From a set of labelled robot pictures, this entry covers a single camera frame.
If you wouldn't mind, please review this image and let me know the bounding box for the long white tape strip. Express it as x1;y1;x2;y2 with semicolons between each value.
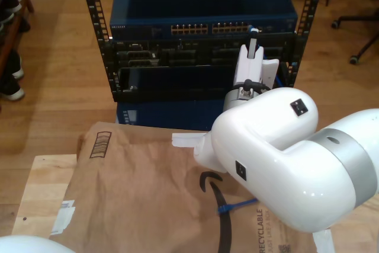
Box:
171;133;208;148

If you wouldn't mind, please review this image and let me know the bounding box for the plain black shoe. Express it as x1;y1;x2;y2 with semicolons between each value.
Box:
17;17;32;33

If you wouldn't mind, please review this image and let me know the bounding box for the blue network switch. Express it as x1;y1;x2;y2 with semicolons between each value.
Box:
108;0;298;40

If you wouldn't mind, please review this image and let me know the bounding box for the black rack shelf tray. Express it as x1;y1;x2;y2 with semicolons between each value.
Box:
112;62;293;102

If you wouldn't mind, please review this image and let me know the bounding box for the white shipping label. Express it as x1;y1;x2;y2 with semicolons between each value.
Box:
50;199;77;236

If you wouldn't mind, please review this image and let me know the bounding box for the black rack server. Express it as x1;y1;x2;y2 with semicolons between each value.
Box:
111;38;297;67

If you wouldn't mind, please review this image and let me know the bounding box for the black rack frame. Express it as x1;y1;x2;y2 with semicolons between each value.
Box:
78;0;326;103

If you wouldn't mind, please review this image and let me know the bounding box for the blue cabinet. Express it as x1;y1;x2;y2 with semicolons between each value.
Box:
115;98;230;133

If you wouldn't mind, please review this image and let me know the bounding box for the brown packing paper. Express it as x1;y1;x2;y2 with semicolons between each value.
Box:
44;121;337;253

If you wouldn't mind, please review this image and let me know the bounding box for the blue network cable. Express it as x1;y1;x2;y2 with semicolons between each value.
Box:
217;24;287;215

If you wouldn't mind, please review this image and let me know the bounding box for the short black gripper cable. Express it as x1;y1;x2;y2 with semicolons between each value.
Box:
244;78;272;91

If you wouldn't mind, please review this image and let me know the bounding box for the black office chair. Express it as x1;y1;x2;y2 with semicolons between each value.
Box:
330;0;379;65

